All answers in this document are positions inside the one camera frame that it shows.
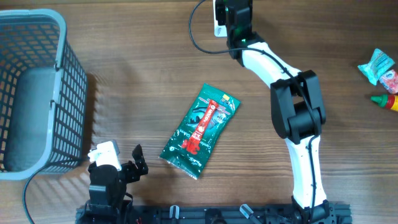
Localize red Nescafe sachet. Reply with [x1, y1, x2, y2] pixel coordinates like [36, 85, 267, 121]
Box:
[182, 100, 218, 155]

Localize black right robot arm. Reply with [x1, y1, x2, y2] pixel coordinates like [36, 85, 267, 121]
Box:
[213, 0, 328, 223]

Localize grey plastic basket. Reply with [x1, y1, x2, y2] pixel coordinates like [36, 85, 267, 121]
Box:
[1, 9, 88, 180]

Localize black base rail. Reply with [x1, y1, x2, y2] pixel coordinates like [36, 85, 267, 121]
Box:
[74, 203, 354, 224]

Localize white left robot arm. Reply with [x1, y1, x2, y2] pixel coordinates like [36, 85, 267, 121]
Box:
[76, 141, 149, 223]

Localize white barcode scanner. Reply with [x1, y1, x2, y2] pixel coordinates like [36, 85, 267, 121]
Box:
[213, 0, 227, 37]

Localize green 3M gloves packet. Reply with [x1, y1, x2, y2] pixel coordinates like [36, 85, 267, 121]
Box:
[159, 83, 241, 179]

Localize red white tissue pack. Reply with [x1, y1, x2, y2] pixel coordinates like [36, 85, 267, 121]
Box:
[379, 70, 398, 94]

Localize light blue wipes pack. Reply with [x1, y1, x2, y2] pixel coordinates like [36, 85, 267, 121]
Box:
[358, 49, 395, 85]

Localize red sauce bottle green cap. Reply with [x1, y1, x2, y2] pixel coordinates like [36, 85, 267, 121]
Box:
[371, 95, 398, 111]

